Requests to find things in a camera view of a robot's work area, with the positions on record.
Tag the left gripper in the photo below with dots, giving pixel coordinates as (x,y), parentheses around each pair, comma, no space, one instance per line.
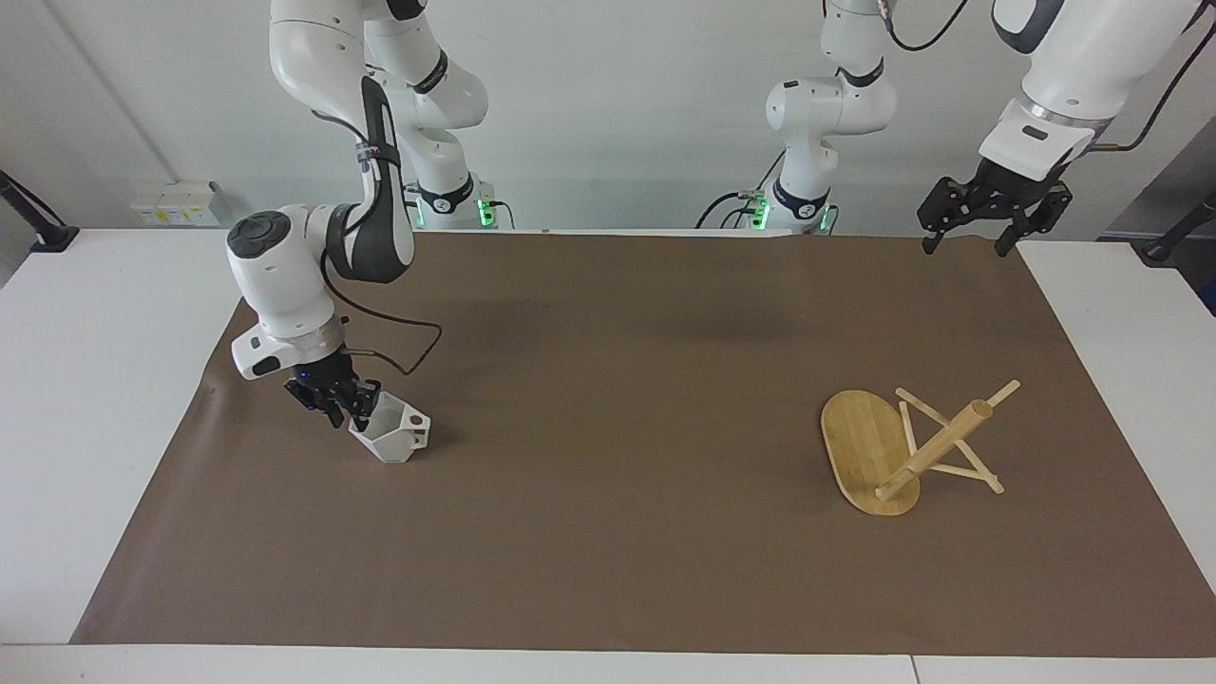
(1012,185)

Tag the white wall socket box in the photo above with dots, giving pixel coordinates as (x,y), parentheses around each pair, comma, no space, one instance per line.
(180,204)

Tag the white faceted cup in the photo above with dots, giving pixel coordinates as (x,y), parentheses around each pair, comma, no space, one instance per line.
(394,439)

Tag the black stand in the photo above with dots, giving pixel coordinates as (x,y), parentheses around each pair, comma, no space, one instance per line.
(1173,237)
(43,228)

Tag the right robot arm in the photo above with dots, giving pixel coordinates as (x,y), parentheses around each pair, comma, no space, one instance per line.
(285,285)

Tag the wooden cup rack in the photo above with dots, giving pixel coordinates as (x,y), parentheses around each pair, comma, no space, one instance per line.
(864,446)

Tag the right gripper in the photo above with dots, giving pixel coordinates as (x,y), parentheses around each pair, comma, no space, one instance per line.
(316,377)

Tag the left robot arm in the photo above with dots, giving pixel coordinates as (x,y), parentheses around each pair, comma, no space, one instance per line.
(1083,57)

